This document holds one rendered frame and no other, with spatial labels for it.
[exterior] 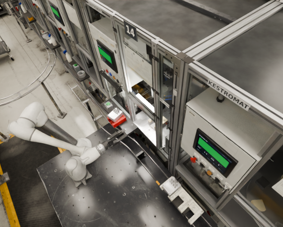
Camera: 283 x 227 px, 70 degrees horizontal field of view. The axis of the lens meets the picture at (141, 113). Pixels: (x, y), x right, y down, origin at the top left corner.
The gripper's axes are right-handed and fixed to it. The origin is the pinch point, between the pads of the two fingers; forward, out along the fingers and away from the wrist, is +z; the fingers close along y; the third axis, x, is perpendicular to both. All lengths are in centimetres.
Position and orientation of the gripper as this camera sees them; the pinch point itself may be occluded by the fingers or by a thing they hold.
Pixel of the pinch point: (123, 133)
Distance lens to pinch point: 179.6
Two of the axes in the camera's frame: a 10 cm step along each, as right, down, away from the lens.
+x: -6.1, -5.9, 5.3
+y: -0.8, -6.2, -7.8
